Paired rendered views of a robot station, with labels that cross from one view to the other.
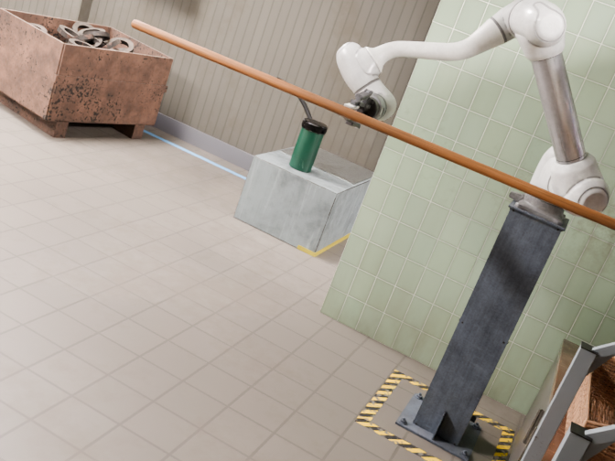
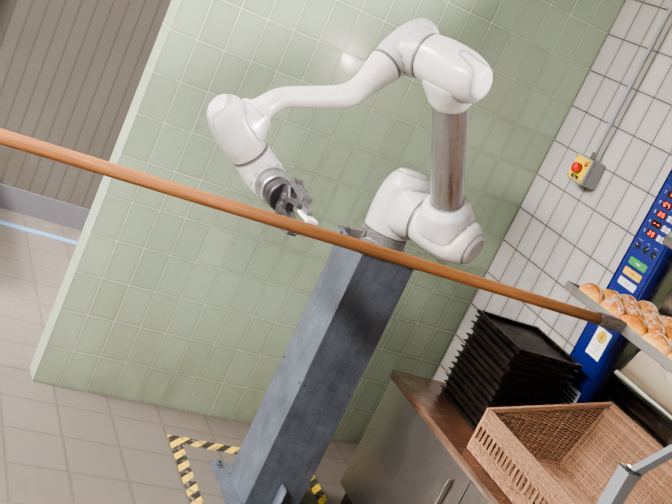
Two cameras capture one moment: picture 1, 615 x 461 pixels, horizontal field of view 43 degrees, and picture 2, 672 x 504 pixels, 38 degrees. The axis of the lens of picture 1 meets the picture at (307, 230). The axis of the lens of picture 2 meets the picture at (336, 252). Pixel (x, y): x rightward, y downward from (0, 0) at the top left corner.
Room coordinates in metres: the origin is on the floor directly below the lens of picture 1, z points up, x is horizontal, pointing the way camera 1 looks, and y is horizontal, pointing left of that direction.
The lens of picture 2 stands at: (0.82, 1.49, 1.73)
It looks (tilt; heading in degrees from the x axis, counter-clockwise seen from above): 14 degrees down; 315
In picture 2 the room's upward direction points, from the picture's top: 25 degrees clockwise
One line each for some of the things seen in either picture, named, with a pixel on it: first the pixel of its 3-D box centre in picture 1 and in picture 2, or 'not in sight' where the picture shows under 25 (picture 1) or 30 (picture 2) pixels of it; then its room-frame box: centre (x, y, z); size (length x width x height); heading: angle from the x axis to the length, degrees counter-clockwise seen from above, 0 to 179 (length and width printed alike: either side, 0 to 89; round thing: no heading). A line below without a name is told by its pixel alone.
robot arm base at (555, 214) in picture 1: (538, 203); (377, 237); (2.94, -0.78, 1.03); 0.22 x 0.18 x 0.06; 73
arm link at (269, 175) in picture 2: (371, 107); (275, 188); (2.65, -0.06, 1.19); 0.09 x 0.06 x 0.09; 74
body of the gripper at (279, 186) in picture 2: (364, 108); (284, 199); (2.58, -0.04, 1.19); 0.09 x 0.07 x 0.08; 164
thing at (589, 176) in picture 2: not in sight; (585, 171); (2.90, -1.62, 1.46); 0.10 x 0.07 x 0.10; 164
